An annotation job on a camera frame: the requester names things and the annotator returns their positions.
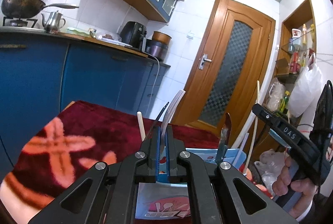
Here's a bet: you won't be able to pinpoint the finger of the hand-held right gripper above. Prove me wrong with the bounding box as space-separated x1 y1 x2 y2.
252 104 287 133
269 129 289 148

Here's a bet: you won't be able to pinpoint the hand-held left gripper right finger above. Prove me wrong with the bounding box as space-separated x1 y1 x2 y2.
166 125 299 224

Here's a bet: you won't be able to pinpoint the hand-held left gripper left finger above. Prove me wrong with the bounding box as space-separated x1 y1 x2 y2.
29 125 160 224

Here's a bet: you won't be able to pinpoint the white plastic fork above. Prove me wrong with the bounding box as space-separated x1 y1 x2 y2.
231 112 257 149

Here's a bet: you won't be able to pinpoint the wooden chopstick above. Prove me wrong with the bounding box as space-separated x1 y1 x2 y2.
137 112 145 142
245 80 261 171

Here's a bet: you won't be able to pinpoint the large metal fork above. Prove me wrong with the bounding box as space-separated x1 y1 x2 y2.
161 90 186 155

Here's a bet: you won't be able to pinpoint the light blue utensil box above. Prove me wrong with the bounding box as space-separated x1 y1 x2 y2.
135 147 247 219

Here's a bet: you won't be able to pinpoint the person's right forearm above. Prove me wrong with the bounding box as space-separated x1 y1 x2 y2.
295 194 331 223

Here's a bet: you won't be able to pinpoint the person's right hand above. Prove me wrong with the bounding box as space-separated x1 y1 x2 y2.
272 156 318 218

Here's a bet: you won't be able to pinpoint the clear plastic bag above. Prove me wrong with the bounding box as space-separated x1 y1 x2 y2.
253 148 287 188

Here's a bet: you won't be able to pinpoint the white hanging plastic bag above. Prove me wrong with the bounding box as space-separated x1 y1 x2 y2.
289 61 324 118

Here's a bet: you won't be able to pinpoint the red and peach printed blanket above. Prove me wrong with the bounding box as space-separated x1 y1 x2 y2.
0 100 224 224

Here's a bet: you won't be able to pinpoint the blue kitchen base cabinets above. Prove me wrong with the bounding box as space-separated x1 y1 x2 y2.
0 26 171 175

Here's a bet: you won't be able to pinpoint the wooden door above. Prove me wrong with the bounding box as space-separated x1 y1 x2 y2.
172 0 276 136

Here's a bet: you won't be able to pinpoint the dark rice cooker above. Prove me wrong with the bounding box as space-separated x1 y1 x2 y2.
145 39 168 60

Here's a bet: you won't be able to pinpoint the brown pot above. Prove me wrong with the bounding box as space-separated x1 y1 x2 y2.
152 31 172 45

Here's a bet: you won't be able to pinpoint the black air fryer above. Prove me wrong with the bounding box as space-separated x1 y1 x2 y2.
120 21 147 51

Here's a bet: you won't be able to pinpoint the metal kettle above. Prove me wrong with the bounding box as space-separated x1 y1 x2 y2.
42 11 66 33

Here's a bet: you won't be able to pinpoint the gas stove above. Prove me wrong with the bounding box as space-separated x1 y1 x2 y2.
2 17 39 29

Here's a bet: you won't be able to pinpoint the black wok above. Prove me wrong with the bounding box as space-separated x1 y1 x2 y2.
1 0 80 19

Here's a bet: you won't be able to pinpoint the white power cable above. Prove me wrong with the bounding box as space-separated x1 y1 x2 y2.
149 54 161 116

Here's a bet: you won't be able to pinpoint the metal door handle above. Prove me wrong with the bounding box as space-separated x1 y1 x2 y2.
199 54 212 70

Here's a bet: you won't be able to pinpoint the wooden wall shelf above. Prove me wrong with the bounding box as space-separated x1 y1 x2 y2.
273 0 316 79

